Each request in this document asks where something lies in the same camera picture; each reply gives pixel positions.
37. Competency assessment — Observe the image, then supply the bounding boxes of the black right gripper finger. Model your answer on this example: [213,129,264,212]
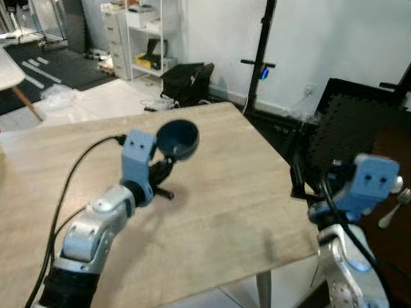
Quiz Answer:
[290,164,308,199]

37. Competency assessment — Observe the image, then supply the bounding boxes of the dark blue bowl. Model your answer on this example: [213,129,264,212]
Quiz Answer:
[156,119,200,162]

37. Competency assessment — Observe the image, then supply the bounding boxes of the light wooden table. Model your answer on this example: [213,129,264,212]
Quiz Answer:
[0,101,322,308]

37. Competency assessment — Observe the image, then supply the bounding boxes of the black foam floor mats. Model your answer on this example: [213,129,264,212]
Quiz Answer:
[302,78,411,190]

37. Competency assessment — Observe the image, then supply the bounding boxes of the black bag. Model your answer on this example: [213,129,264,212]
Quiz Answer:
[160,62,216,108]

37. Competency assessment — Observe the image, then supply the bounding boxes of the dark brown table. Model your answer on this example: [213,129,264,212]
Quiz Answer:
[350,125,411,308]

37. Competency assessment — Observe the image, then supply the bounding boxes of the yellow and black tool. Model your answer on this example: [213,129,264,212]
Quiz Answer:
[135,38,178,71]

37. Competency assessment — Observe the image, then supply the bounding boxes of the clear plastic bag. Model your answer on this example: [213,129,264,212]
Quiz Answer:
[39,84,83,112]

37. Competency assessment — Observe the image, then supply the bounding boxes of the black striped floor mat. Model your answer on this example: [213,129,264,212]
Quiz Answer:
[0,41,117,117]

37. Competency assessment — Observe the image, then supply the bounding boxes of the white drawer cabinet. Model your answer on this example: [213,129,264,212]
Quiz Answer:
[101,3,133,80]

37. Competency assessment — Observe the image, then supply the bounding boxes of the black pole stand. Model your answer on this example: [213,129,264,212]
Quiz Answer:
[240,0,279,117]

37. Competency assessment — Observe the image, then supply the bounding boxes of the white box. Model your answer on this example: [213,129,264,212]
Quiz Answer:
[126,4,162,29]

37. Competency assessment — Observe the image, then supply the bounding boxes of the white round side table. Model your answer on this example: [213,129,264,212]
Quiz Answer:
[0,47,45,123]

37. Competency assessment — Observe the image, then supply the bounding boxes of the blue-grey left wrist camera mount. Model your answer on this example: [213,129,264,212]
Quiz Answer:
[121,129,157,206]

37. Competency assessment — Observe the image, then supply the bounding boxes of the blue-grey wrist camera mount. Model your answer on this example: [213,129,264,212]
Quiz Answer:
[333,153,401,217]
[121,129,157,206]

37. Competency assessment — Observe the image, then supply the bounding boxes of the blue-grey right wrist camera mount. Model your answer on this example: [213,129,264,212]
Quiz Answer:
[333,153,401,217]

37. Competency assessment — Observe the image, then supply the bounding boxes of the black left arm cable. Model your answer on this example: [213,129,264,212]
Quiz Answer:
[24,134,127,308]

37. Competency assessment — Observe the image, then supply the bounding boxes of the white wire shelf rack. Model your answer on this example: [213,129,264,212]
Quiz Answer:
[125,0,182,80]

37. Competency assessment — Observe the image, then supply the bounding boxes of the metal frame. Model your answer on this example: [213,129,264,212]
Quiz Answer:
[0,0,69,43]

